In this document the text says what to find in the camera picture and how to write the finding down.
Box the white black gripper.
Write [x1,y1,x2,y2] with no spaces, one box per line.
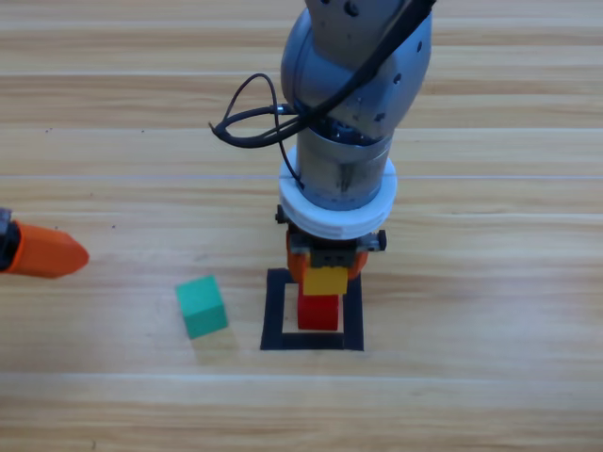
[275,145,399,284]

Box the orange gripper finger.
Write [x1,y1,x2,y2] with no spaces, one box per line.
[0,218,90,280]

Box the arm thin black wire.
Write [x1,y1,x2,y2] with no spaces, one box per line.
[224,73,306,192]

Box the red wooden cube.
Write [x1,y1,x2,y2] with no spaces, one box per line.
[296,294,341,331]

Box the black tape square outline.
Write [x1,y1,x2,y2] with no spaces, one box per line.
[259,267,365,353]

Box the yellow wooden cube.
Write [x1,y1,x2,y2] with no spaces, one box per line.
[302,266,350,298]

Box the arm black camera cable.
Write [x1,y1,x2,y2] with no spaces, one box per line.
[208,0,437,151]

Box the green wooden cube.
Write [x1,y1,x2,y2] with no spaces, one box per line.
[174,275,230,341]

